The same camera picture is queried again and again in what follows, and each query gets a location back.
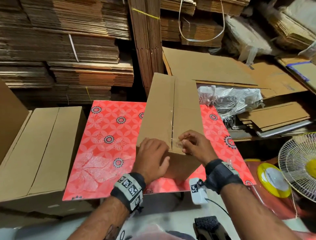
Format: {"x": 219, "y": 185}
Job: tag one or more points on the white woven sack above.
{"x": 227, "y": 99}

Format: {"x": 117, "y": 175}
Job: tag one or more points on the wall of cardboard stacks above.
{"x": 59, "y": 44}

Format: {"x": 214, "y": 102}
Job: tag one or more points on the person's right hand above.
{"x": 197, "y": 146}

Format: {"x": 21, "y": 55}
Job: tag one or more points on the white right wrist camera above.
{"x": 197, "y": 190}

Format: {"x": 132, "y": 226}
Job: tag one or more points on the person's left forearm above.
{"x": 98, "y": 222}

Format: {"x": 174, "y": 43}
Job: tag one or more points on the blue-edged cardboard sheet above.
{"x": 303, "y": 69}

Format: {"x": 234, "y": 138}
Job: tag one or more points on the red patterned table cloth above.
{"x": 98, "y": 153}

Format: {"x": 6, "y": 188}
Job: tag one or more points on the person's left hand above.
{"x": 150, "y": 160}

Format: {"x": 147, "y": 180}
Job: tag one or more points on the low pile of cardboard sheets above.
{"x": 276, "y": 116}

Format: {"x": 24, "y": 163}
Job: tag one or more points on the yellow-tied cardboard bundle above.
{"x": 145, "y": 44}

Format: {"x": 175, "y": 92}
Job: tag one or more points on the white plastic sack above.
{"x": 247, "y": 37}

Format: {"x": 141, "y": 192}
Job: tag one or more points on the person's right forearm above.
{"x": 256, "y": 212}

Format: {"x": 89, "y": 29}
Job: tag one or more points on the red plastic stool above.
{"x": 276, "y": 205}

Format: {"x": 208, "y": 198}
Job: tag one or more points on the yellow round disc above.
{"x": 271, "y": 178}

